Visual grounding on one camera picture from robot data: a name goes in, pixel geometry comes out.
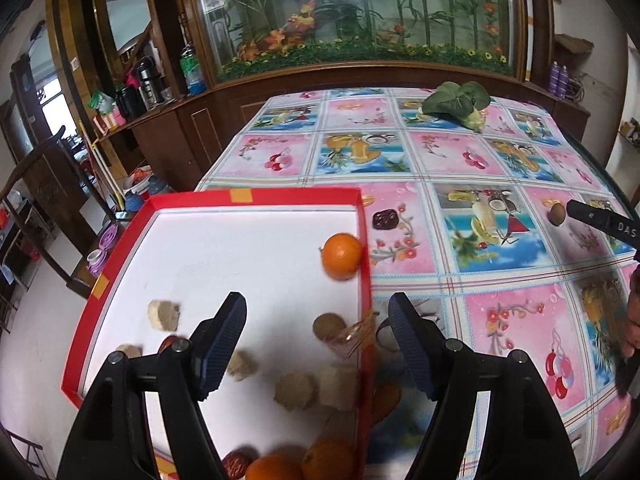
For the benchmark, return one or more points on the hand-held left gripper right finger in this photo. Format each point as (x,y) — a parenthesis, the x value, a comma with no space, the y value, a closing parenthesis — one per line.
(410,347)

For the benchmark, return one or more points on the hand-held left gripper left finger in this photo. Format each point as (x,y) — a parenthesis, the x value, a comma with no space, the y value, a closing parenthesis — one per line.
(225,345)

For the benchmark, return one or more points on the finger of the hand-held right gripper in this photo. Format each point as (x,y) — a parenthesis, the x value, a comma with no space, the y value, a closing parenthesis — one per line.
(600,220)

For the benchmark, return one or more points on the red date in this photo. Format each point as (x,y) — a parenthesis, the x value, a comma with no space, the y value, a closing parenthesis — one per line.
(237,462)
(166,345)

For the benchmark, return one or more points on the red cardboard box white inside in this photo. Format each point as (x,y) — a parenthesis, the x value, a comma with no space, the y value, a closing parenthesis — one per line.
(225,260)

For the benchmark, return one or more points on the small brown nut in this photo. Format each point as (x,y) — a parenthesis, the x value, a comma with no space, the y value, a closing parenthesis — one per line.
(326,326)

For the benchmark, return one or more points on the orange tangerine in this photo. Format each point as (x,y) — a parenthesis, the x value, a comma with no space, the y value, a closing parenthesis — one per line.
(330,460)
(342,256)
(272,467)

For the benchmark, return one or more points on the person's right hand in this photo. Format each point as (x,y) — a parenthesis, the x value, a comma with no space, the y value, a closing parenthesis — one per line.
(634,315)

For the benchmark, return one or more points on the clear printed candy wrapper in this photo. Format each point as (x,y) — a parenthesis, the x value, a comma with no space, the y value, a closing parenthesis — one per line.
(352,337)

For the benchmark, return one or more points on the large beige cake cube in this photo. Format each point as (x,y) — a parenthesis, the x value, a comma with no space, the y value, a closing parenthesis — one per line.
(340,386)

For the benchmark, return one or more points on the dark brown wrapped sweet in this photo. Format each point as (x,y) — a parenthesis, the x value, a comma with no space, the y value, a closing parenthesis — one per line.
(385,219)

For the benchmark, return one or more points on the white and purple cup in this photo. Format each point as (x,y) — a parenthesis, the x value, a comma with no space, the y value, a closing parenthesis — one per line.
(94,260)

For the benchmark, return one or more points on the purple plate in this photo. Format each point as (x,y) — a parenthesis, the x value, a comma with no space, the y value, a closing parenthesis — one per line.
(108,235)

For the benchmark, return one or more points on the blue plastic container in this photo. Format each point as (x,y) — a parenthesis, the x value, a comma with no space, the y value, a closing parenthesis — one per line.
(134,203)

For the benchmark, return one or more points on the white bowl with orange food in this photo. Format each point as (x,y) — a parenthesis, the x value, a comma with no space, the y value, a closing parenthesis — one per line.
(137,181)

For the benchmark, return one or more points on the green bok choy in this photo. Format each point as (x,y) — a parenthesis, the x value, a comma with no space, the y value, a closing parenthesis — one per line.
(452,101)

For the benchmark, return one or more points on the wooden sideboard cabinet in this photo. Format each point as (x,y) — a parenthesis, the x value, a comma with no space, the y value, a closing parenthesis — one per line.
(220,120)

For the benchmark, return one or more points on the dark wooden chair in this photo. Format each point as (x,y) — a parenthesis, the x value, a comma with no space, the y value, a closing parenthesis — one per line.
(45,185)

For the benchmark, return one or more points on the pink cups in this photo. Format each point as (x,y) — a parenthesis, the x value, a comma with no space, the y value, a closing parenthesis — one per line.
(113,119)

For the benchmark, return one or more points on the small drinking glass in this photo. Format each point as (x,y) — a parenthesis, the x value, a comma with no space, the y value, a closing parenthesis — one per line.
(166,94)

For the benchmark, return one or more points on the black kettle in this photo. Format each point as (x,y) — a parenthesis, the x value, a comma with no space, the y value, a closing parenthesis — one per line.
(129,101)

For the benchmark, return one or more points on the green packet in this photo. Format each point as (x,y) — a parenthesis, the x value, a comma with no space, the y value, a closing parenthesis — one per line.
(101,101)

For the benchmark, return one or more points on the plastic bottle green label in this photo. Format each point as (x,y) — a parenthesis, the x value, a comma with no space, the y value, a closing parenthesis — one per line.
(192,74)

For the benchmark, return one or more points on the steel thermos flask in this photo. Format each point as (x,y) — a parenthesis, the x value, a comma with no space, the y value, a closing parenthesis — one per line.
(147,81)

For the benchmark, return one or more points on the glass panel with artificial plants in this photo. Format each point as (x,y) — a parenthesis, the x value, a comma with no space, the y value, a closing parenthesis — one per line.
(360,10)

